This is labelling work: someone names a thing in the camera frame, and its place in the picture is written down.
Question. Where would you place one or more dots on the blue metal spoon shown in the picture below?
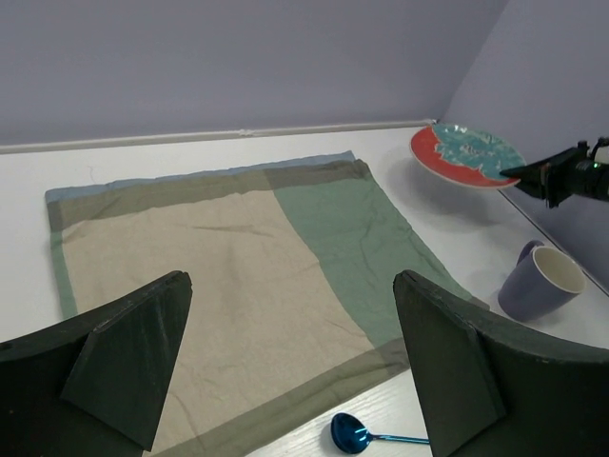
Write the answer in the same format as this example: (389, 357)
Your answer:
(351, 436)

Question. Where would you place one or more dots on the lavender cup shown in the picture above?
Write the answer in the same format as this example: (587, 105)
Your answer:
(543, 280)

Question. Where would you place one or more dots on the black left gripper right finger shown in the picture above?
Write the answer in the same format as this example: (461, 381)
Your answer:
(489, 386)

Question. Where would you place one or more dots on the patchwork cloth placemat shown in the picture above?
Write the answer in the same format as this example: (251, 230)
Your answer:
(292, 267)

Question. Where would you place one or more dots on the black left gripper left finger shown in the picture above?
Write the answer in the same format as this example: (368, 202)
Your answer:
(95, 384)

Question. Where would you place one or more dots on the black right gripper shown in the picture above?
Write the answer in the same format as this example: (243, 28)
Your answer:
(574, 171)

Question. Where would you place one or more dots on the red and teal plate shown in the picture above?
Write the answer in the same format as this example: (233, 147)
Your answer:
(467, 157)

